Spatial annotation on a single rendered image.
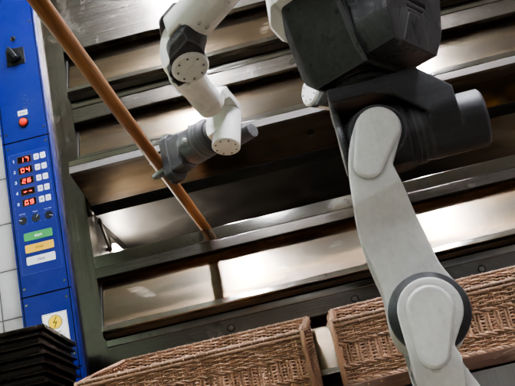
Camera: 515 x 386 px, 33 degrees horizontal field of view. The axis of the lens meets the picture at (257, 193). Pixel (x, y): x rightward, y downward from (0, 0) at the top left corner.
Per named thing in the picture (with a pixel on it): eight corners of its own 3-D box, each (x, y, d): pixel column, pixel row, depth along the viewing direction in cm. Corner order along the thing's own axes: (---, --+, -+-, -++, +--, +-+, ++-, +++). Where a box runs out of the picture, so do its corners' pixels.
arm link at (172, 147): (149, 133, 211) (182, 112, 204) (179, 140, 218) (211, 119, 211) (159, 181, 207) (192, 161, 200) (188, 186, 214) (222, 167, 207)
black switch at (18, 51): (7, 67, 286) (4, 39, 290) (25, 63, 286) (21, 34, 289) (2, 62, 282) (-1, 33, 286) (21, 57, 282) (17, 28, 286)
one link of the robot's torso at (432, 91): (489, 156, 173) (463, 78, 179) (496, 131, 161) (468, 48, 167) (350, 191, 175) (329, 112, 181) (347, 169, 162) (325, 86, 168)
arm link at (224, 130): (187, 153, 200) (221, 132, 193) (189, 116, 206) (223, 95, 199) (223, 174, 207) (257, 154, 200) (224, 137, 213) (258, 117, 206)
